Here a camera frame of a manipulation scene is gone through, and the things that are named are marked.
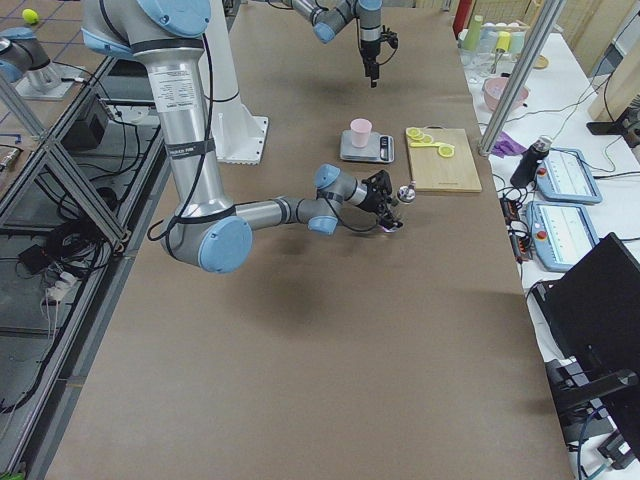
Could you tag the purple cloth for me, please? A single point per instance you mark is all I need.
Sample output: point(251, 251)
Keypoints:
point(507, 146)

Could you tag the digital kitchen scale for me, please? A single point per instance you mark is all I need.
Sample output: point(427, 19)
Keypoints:
point(379, 149)

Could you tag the glass sauce dispenser bottle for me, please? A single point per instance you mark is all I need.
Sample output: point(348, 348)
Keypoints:
point(401, 200)

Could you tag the lemon slice front single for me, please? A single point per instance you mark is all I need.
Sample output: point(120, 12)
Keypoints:
point(446, 151)

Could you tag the teach pendant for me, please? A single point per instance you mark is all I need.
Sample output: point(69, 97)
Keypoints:
point(563, 176)
point(562, 233)

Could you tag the yellow cup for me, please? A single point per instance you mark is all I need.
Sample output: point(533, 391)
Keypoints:
point(502, 42)

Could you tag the near teach pendant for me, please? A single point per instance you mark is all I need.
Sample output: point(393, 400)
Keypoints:
point(562, 233)

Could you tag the pink plastic cup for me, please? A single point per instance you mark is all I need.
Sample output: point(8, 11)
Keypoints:
point(360, 129)

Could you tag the black water bottle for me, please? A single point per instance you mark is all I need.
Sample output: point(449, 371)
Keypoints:
point(532, 157)

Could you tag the pink bowl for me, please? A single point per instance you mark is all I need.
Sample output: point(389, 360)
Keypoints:
point(493, 89)

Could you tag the bamboo cutting board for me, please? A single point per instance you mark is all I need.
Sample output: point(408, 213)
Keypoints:
point(435, 174)

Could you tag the white metal mount base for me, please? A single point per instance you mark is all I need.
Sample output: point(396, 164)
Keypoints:
point(239, 135)

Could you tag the black monitor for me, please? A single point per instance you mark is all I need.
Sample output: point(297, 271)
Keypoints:
point(593, 314)

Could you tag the green cup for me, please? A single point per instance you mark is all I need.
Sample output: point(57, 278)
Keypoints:
point(473, 33)

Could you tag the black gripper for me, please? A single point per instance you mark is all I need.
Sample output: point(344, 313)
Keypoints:
point(372, 200)
point(369, 52)

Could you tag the aluminium frame post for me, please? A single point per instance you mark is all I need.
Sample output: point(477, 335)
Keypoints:
point(538, 34)

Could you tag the yellow plastic knife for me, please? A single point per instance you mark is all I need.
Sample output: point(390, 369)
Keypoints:
point(438, 145)

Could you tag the far teach pendant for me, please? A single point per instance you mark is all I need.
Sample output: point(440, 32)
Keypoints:
point(563, 176)

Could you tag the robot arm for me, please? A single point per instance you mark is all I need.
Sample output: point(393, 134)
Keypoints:
point(328, 22)
point(175, 42)

